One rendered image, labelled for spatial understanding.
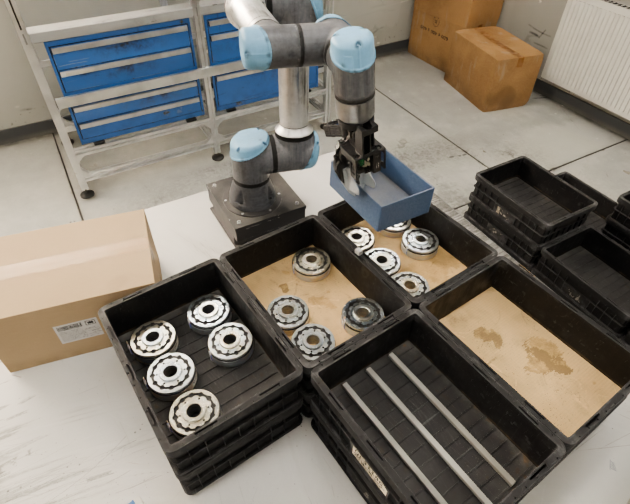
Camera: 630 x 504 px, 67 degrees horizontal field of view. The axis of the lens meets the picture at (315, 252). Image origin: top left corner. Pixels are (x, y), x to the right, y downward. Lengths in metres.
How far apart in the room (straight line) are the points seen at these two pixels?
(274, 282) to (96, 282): 0.44
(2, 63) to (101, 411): 2.78
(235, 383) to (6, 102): 3.02
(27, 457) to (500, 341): 1.11
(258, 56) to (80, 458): 0.93
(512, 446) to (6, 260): 1.26
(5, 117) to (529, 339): 3.43
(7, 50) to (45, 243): 2.38
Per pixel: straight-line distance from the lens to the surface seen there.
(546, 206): 2.29
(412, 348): 1.17
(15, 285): 1.36
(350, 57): 0.86
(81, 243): 1.40
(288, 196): 1.59
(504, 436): 1.12
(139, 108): 2.98
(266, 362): 1.13
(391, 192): 1.18
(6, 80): 3.76
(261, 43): 0.92
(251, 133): 1.47
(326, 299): 1.23
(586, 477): 1.30
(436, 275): 1.33
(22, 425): 1.36
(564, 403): 1.20
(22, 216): 3.18
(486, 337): 1.24
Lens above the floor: 1.78
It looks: 44 degrees down
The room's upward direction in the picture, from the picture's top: 1 degrees clockwise
